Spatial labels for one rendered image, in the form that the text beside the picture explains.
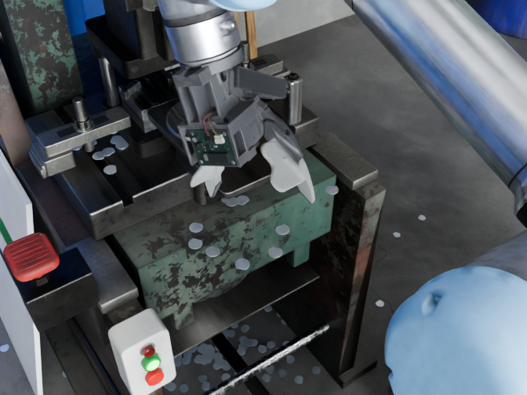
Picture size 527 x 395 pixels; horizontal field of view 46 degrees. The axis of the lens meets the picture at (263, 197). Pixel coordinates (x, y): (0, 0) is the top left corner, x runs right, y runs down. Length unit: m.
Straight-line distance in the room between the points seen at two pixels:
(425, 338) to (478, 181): 1.80
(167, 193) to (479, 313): 0.73
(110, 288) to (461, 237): 1.26
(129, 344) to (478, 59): 0.61
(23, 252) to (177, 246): 0.24
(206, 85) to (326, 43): 2.15
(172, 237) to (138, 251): 0.06
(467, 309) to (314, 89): 2.17
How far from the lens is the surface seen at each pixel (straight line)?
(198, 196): 1.04
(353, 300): 1.34
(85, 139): 1.08
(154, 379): 0.98
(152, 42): 0.96
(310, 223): 1.16
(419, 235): 1.95
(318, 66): 2.66
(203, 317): 1.32
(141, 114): 1.06
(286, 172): 0.72
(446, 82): 0.54
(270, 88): 0.76
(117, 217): 1.02
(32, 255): 0.88
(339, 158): 1.16
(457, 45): 0.54
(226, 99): 0.70
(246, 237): 1.07
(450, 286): 0.40
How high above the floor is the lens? 1.38
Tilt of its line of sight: 43 degrees down
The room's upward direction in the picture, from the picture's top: straight up
